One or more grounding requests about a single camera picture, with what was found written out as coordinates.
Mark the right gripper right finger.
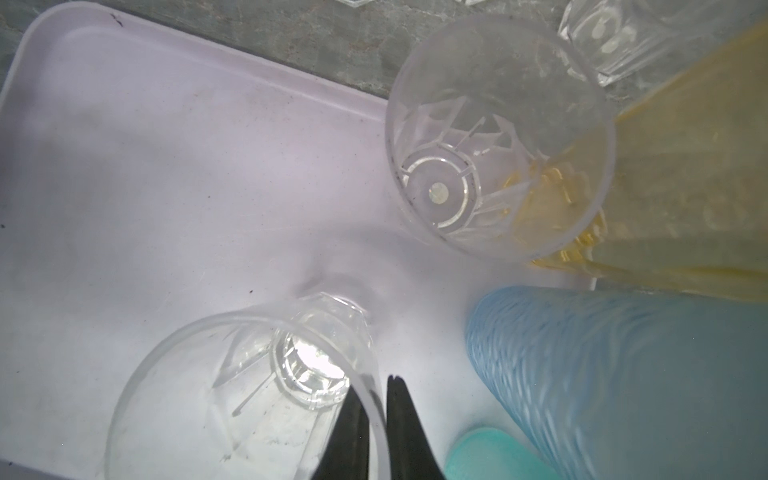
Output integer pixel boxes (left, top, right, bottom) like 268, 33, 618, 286
386, 376, 445, 480

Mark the clear glass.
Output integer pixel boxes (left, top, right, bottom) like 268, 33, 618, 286
104, 292, 391, 479
558, 0, 767, 87
385, 14, 616, 263

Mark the yellow plastic cup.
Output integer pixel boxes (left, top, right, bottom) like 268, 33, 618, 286
538, 21, 767, 302

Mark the teal plastic cup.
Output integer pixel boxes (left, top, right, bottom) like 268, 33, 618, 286
444, 427, 560, 480

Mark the blue plastic cup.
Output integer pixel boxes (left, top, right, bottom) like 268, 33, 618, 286
466, 286, 767, 479

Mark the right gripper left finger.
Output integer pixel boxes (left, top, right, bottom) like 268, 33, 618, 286
312, 387, 369, 480

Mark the lilac plastic tray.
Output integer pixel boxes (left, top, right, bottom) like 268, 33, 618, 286
1, 2, 593, 479

